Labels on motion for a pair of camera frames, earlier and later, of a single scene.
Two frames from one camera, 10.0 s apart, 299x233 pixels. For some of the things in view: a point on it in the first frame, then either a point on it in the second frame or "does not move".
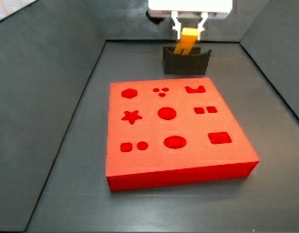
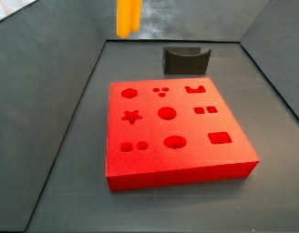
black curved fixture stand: (179, 64) does not move
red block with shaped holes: (173, 135) does not move
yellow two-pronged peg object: (187, 40) -> (128, 12)
